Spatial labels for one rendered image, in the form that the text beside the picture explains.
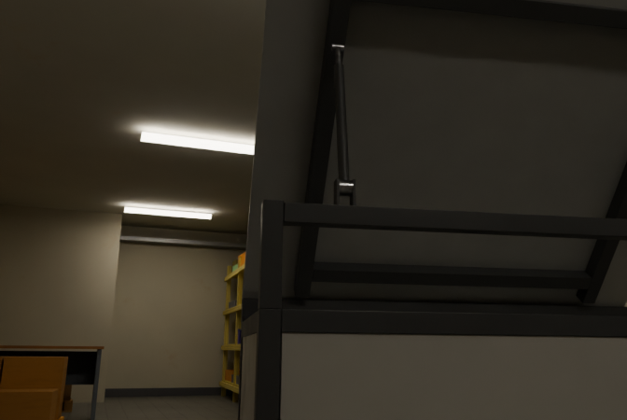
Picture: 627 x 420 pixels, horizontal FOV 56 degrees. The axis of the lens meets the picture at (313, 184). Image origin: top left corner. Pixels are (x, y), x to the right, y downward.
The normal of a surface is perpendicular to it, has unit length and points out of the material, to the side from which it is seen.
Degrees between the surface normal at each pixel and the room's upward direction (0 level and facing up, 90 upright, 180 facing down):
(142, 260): 90
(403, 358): 90
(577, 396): 90
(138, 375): 90
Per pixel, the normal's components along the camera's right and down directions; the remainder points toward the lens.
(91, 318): 0.34, -0.25
